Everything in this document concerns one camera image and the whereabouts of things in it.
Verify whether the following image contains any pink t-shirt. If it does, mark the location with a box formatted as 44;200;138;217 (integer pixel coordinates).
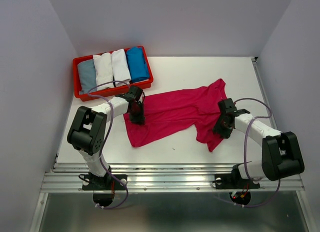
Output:
123;79;227;152

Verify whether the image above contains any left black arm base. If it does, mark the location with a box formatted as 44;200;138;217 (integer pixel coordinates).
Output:
78;172;125;191

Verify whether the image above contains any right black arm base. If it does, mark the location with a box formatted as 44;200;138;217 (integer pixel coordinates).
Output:
211;164;260;190

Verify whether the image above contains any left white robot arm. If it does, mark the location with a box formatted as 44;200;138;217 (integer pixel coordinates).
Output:
67;86;145;189

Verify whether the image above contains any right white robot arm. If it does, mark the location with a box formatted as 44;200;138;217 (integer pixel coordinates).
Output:
213;98;305;187

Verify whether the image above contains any blue rolled t-shirt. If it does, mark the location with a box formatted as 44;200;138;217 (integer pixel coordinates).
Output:
126;47;150;83

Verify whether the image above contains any white textured rolled t-shirt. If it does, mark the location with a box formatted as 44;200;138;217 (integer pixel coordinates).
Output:
93;53;115;91

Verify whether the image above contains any grey rolled t-shirt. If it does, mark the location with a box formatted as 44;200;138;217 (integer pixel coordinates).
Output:
77;59;97;94

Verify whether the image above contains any aluminium mounting rail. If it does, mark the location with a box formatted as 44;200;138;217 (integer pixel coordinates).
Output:
41;163;305;194

